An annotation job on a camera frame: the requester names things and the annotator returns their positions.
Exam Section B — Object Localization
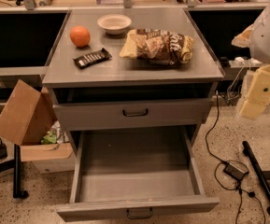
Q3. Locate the black snack bar wrapper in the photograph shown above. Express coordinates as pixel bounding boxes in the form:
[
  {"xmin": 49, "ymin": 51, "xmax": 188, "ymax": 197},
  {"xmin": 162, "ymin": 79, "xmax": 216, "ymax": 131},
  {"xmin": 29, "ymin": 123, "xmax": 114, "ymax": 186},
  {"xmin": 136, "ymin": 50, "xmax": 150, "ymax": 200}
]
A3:
[{"xmin": 74, "ymin": 49, "xmax": 112, "ymax": 69}]

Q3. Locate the black metal floor bar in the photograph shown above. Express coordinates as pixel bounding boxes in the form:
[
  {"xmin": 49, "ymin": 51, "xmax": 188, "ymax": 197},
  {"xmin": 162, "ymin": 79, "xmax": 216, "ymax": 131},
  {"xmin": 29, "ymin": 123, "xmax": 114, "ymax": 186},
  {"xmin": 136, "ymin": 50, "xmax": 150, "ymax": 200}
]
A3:
[{"xmin": 242, "ymin": 141, "xmax": 270, "ymax": 215}]

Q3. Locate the black metal stand leg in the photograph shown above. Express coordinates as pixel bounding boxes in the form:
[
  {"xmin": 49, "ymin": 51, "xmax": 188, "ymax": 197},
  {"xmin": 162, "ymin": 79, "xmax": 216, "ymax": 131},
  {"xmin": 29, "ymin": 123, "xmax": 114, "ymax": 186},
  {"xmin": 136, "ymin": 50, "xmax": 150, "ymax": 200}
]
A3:
[{"xmin": 0, "ymin": 145, "xmax": 29, "ymax": 199}]

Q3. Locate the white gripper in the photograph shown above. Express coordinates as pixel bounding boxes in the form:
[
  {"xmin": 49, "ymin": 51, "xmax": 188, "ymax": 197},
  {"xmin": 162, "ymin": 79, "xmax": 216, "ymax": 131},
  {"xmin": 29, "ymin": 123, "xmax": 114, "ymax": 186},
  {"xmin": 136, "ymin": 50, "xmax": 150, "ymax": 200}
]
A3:
[{"xmin": 231, "ymin": 5, "xmax": 270, "ymax": 120}]

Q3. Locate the white power strip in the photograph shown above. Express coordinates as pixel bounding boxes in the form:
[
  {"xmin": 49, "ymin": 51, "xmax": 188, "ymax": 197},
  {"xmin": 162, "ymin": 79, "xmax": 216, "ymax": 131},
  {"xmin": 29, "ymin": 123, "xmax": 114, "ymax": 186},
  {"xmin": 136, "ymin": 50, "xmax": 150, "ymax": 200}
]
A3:
[{"xmin": 233, "ymin": 57, "xmax": 262, "ymax": 67}]

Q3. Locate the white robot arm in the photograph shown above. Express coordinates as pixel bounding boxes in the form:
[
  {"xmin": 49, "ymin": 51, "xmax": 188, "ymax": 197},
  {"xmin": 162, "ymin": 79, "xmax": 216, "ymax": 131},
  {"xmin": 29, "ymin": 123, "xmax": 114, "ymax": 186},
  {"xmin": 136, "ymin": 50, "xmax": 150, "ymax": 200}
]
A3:
[{"xmin": 232, "ymin": 3, "xmax": 270, "ymax": 123}]

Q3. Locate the open grey middle drawer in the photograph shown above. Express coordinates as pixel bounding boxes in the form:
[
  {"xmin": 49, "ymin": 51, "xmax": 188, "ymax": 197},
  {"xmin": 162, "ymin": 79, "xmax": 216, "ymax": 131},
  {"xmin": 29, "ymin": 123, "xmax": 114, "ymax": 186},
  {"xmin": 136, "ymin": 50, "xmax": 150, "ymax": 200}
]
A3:
[{"xmin": 57, "ymin": 126, "xmax": 220, "ymax": 222}]

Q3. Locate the brown chip bag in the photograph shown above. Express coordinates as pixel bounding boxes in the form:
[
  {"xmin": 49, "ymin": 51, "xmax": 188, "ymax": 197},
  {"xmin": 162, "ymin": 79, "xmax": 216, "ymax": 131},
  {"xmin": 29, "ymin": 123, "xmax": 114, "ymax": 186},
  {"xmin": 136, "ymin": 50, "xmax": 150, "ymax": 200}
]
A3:
[{"xmin": 120, "ymin": 29, "xmax": 194, "ymax": 66}]

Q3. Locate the black power cable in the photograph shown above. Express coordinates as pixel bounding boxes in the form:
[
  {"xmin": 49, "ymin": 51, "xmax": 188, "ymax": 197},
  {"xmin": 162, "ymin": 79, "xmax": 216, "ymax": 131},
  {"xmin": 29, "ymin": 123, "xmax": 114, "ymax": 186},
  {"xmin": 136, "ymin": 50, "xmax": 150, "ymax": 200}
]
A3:
[{"xmin": 205, "ymin": 91, "xmax": 267, "ymax": 224}]

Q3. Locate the orange fruit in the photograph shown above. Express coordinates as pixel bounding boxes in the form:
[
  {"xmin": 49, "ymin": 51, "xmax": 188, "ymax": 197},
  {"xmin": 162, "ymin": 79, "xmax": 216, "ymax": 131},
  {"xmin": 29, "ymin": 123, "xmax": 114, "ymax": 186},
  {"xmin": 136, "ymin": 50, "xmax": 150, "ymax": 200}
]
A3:
[{"xmin": 70, "ymin": 26, "xmax": 91, "ymax": 48}]

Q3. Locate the white paper bowl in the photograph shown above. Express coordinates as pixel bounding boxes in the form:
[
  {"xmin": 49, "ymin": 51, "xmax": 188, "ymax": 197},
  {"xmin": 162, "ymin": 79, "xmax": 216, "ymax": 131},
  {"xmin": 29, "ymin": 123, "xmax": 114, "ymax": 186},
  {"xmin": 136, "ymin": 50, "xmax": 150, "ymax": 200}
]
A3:
[{"xmin": 97, "ymin": 14, "xmax": 132, "ymax": 35}]

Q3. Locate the grey drawer cabinet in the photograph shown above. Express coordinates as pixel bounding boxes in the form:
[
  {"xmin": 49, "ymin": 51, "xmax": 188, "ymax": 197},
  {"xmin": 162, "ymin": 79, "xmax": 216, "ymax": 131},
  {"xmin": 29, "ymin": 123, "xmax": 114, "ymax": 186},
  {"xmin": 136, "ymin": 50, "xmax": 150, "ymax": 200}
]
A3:
[{"xmin": 43, "ymin": 7, "xmax": 224, "ymax": 147}]

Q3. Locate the brown cardboard box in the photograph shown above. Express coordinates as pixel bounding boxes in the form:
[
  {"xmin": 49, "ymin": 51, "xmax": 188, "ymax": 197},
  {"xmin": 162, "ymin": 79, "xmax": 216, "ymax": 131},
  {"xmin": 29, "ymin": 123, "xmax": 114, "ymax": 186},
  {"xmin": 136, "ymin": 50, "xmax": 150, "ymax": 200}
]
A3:
[{"xmin": 0, "ymin": 80, "xmax": 72, "ymax": 161}]

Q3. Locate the green snack packet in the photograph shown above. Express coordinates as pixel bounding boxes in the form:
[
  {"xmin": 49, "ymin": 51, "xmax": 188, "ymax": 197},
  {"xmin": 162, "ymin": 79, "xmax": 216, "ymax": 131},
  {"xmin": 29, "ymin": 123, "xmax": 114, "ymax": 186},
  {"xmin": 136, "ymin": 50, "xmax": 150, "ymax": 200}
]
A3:
[{"xmin": 41, "ymin": 131, "xmax": 57, "ymax": 145}]

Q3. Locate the black power adapter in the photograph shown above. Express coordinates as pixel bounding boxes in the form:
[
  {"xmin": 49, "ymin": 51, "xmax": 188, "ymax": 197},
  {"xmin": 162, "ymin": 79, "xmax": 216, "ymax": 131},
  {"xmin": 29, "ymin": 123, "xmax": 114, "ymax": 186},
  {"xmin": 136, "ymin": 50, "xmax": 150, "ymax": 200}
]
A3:
[{"xmin": 223, "ymin": 163, "xmax": 249, "ymax": 181}]

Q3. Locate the closed grey top drawer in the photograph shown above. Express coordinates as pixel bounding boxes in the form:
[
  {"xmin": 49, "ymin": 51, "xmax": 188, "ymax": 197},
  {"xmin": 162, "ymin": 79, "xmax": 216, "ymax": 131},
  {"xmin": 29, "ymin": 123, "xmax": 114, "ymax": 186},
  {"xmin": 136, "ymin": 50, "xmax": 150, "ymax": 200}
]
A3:
[{"xmin": 53, "ymin": 99, "xmax": 211, "ymax": 131}]

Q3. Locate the black plug adapter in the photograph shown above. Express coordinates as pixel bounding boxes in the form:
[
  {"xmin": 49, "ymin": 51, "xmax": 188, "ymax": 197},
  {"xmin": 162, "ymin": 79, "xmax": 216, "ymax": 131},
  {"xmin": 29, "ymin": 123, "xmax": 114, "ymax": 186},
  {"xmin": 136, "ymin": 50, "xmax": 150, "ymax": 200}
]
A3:
[{"xmin": 0, "ymin": 143, "xmax": 7, "ymax": 159}]

